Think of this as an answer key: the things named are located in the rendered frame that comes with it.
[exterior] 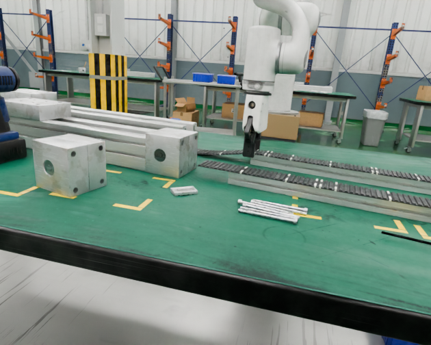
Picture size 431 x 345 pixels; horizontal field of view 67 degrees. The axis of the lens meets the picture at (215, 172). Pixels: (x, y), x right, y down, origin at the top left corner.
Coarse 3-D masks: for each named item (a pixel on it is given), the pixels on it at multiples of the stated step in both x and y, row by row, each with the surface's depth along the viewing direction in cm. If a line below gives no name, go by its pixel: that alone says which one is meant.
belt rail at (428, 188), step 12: (264, 156) 90; (276, 168) 90; (288, 168) 88; (300, 168) 87; (312, 168) 87; (324, 168) 85; (336, 168) 84; (348, 180) 83; (360, 180) 82; (372, 180) 81; (384, 180) 81; (396, 180) 79; (408, 180) 78; (420, 192) 78
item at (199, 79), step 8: (168, 80) 373; (176, 80) 385; (184, 80) 402; (192, 80) 420; (200, 80) 385; (208, 80) 384; (224, 80) 375; (232, 80) 374; (200, 128) 433; (208, 128) 437; (216, 128) 442
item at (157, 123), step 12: (72, 108) 115; (84, 108) 114; (96, 120) 105; (108, 120) 102; (120, 120) 101; (132, 120) 99; (144, 120) 98; (156, 120) 104; (168, 120) 103; (180, 120) 103
